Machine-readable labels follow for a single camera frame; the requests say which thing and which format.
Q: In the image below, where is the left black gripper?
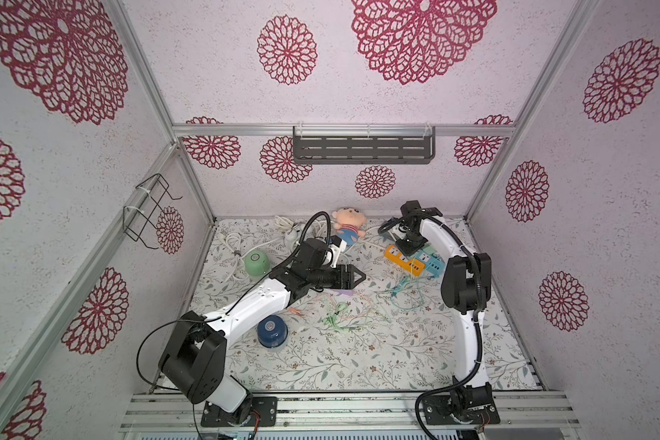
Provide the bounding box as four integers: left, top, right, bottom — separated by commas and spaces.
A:
309, 263, 367, 290

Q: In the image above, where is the orange power strip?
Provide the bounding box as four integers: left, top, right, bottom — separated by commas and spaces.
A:
384, 245, 425, 277

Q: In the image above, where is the teal usb charging cable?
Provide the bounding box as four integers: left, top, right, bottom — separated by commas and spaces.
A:
376, 274, 436, 312

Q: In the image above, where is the green usb charging cable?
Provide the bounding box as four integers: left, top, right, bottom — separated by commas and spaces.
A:
321, 293, 392, 334

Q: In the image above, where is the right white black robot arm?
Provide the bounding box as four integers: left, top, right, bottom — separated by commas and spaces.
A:
379, 200, 500, 439

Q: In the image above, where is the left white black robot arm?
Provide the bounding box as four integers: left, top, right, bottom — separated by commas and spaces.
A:
157, 238, 367, 420

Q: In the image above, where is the teal power strip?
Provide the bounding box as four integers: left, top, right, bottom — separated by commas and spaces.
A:
414, 245, 447, 277

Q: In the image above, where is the plush boy doll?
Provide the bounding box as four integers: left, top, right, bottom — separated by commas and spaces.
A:
332, 207, 367, 247

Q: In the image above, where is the light green cordless grinder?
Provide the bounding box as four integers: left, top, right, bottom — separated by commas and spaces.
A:
243, 249, 271, 278

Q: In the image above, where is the grey wall shelf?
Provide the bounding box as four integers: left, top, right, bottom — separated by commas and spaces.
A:
291, 126, 436, 165

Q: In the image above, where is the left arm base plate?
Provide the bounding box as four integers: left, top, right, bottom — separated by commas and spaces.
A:
201, 396, 279, 428

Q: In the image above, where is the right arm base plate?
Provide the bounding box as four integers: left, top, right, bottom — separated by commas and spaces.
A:
423, 395, 502, 426

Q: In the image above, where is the black wire wall rack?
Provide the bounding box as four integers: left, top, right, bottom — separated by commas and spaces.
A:
121, 173, 183, 250

